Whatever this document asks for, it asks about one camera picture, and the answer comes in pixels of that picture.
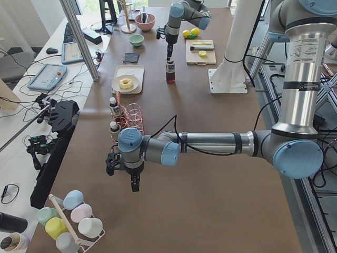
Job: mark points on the wooden stand round base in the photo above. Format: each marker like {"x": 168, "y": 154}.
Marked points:
{"x": 128, "y": 28}

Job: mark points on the computer mouse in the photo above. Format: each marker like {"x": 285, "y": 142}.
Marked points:
{"x": 51, "y": 50}

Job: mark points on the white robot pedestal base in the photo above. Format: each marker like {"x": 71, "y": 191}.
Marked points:
{"x": 230, "y": 75}

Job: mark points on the upper yellow lemon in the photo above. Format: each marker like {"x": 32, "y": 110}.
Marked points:
{"x": 195, "y": 31}

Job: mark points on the half lemon slice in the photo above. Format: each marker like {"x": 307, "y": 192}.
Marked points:
{"x": 202, "y": 53}

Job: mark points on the white cup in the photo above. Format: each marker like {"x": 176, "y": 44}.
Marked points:
{"x": 90, "y": 227}

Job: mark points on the steel ice scoop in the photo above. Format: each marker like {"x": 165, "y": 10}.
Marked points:
{"x": 144, "y": 17}

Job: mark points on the cream tray with bear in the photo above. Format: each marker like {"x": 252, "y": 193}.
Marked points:
{"x": 133, "y": 72}

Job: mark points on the grey cup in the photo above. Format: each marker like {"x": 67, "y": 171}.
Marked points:
{"x": 66, "y": 244}

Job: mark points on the bamboo cutting board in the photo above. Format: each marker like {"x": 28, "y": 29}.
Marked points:
{"x": 192, "y": 57}

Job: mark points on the mint green bowl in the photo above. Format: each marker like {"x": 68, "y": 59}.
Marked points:
{"x": 136, "y": 40}

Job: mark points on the teach pendant far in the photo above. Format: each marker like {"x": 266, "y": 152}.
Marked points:
{"x": 71, "y": 53}

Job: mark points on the glazed donut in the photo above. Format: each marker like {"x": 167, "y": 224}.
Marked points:
{"x": 125, "y": 83}

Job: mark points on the teach pendant near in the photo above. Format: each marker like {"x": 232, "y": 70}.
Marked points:
{"x": 48, "y": 77}

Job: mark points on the lower yellow lemon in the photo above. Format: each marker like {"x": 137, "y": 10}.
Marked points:
{"x": 186, "y": 34}

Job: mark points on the green lime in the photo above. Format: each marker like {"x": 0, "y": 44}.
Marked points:
{"x": 191, "y": 36}

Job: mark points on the copper wire bottle rack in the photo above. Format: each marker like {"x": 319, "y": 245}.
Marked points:
{"x": 131, "y": 118}

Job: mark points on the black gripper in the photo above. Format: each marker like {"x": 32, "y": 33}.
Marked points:
{"x": 134, "y": 173}
{"x": 170, "y": 40}

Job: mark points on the white mug rack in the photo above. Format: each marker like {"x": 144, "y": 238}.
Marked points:
{"x": 84, "y": 242}

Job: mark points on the pink cup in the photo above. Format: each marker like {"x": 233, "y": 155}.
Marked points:
{"x": 80, "y": 212}

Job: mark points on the yellow cup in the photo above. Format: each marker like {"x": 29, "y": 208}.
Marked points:
{"x": 55, "y": 227}

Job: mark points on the tea bottle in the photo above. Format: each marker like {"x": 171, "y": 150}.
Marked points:
{"x": 116, "y": 110}
{"x": 115, "y": 129}
{"x": 170, "y": 71}

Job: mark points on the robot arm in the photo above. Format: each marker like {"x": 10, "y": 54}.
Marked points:
{"x": 290, "y": 146}
{"x": 195, "y": 12}

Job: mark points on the yellow lemon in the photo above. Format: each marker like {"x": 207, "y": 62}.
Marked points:
{"x": 195, "y": 31}
{"x": 186, "y": 34}

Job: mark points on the grey folded cloth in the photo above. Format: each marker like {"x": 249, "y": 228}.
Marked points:
{"x": 131, "y": 57}

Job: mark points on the white round plate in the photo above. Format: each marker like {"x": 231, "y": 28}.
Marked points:
{"x": 116, "y": 87}

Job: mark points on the black keyboard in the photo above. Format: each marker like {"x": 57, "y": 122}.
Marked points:
{"x": 69, "y": 36}

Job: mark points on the green cup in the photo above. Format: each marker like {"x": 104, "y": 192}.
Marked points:
{"x": 45, "y": 214}

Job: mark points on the teach pendant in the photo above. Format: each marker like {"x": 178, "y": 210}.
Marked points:
{"x": 48, "y": 77}
{"x": 71, "y": 53}

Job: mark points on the steel muddler black tip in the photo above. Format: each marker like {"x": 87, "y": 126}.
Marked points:
{"x": 201, "y": 48}

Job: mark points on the aluminium frame post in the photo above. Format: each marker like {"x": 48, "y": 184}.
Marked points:
{"x": 69, "y": 12}

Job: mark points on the blue cup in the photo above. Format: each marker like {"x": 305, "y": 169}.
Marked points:
{"x": 73, "y": 199}

